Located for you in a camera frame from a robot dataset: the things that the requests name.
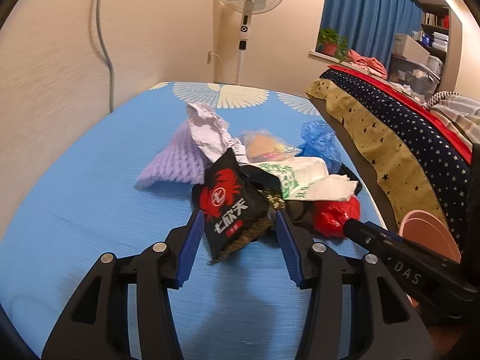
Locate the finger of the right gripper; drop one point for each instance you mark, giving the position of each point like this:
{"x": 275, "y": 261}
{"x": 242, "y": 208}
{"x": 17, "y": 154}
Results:
{"x": 372, "y": 237}

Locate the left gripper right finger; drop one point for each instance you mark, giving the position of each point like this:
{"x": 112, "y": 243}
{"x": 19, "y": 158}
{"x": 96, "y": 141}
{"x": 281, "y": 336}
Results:
{"x": 384, "y": 324}

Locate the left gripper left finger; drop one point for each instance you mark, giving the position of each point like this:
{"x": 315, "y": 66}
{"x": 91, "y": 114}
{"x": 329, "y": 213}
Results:
{"x": 94, "y": 322}

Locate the red plastic wrapper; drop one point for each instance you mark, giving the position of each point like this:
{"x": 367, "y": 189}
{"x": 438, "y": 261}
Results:
{"x": 329, "y": 217}

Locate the white green tissue pack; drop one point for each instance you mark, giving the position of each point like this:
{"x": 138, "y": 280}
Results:
{"x": 297, "y": 175}

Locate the blue plastic bag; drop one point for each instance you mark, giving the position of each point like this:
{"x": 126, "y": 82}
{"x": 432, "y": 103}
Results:
{"x": 319, "y": 141}

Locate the black snack packet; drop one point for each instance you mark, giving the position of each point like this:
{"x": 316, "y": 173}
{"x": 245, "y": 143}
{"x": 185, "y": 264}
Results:
{"x": 239, "y": 204}

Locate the clear snack bag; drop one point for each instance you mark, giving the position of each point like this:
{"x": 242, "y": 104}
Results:
{"x": 261, "y": 146}

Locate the purple foam net sleeve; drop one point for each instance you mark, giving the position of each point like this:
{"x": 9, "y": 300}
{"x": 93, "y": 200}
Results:
{"x": 180, "y": 161}

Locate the white paper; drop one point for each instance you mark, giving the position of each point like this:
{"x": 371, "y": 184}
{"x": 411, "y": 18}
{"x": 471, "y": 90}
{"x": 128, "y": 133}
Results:
{"x": 210, "y": 133}

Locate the pink trash bin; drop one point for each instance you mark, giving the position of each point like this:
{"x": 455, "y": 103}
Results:
{"x": 426, "y": 230}

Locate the right hand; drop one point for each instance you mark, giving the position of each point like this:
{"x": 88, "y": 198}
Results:
{"x": 452, "y": 342}

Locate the bed with starry cover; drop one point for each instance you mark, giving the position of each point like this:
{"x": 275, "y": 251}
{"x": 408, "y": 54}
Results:
{"x": 415, "y": 166}

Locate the red blanket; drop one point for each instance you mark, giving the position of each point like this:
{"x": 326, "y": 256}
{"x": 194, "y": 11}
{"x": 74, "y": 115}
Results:
{"x": 450, "y": 136}

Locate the striped grey pillow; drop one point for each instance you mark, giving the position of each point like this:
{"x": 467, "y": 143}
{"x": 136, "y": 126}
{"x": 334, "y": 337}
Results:
{"x": 458, "y": 113}

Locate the clear storage box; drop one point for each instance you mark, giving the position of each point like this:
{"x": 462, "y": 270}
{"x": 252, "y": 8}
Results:
{"x": 422, "y": 81}

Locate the pink clothes pile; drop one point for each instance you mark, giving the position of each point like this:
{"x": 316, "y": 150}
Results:
{"x": 370, "y": 64}

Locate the grey cardboard box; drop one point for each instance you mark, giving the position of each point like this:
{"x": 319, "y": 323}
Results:
{"x": 406, "y": 47}

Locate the potted green plant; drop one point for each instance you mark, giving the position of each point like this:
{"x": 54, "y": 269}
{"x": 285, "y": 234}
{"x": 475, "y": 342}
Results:
{"x": 330, "y": 43}

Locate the wooden bookshelf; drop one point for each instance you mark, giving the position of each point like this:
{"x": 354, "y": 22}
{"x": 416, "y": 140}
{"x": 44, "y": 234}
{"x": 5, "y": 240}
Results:
{"x": 435, "y": 28}

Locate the blue curtain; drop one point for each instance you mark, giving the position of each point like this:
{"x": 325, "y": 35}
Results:
{"x": 370, "y": 26}

